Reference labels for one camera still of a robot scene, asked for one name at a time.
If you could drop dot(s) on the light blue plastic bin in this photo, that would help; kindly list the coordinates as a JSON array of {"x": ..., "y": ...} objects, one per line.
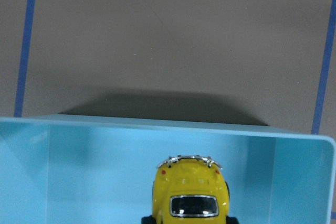
[{"x": 86, "y": 169}]

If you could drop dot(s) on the yellow beetle toy car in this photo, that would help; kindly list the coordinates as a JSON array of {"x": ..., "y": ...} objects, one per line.
[{"x": 190, "y": 189}]

